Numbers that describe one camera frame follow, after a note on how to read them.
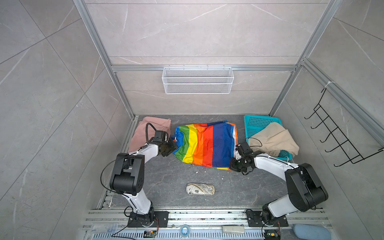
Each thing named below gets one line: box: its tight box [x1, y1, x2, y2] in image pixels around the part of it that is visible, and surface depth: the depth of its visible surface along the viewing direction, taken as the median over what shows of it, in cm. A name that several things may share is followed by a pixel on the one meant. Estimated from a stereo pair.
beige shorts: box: [249, 122, 300, 157], surface depth 97 cm
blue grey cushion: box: [292, 224, 332, 240], surface depth 70 cm
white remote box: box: [222, 225, 245, 233], surface depth 69 cm
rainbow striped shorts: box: [172, 120, 239, 171], surface depth 98 cm
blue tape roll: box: [179, 224, 190, 238], surface depth 72 cm
